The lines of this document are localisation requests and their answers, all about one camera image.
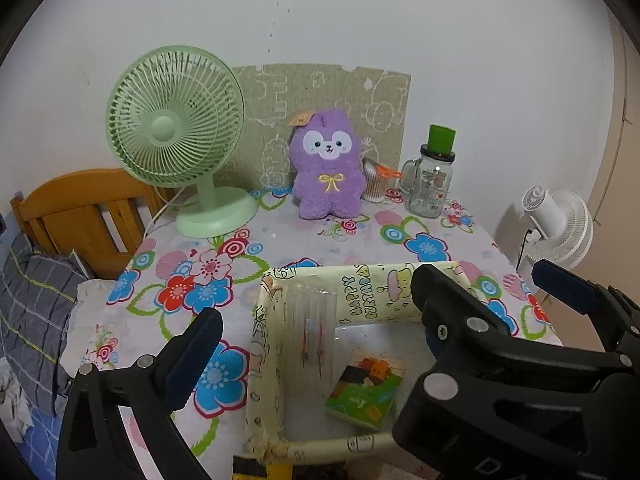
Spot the colourful cartoon tissue pack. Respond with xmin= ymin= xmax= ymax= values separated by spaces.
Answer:
xmin=324 ymin=350 xmax=406 ymax=431

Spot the white floor fan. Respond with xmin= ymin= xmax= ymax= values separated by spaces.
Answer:
xmin=516 ymin=185 xmax=593 ymax=270

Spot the grey plaid pillow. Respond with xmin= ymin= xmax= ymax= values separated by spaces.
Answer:
xmin=1 ymin=233 xmax=88 ymax=417

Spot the yellow cartoon storage box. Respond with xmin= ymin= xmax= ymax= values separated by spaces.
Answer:
xmin=245 ymin=263 xmax=434 ymax=465

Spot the floral tablecloth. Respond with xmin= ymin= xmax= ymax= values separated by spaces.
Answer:
xmin=61 ymin=188 xmax=558 ymax=479

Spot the clear plastic package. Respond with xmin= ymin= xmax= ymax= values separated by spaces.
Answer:
xmin=283 ymin=276 xmax=337 ymax=396

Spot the glass mug jar green lid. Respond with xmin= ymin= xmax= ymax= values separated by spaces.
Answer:
xmin=398 ymin=125 xmax=456 ymax=219

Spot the cotton swab container orange lid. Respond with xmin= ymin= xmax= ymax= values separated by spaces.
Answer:
xmin=362 ymin=157 xmax=402 ymax=203

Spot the purple plush toy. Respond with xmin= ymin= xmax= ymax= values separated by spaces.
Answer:
xmin=288 ymin=108 xmax=367 ymax=220

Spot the green desk fan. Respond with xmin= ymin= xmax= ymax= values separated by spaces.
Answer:
xmin=105 ymin=46 xmax=257 ymax=238

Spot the green cartoon cardboard panel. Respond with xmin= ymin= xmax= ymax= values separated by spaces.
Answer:
xmin=214 ymin=64 xmax=411 ymax=190

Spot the black floor fan cable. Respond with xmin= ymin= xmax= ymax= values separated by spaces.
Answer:
xmin=514 ymin=227 xmax=535 ymax=272

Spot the white fan power cable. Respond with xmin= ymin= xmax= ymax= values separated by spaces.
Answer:
xmin=142 ymin=186 xmax=194 ymax=241

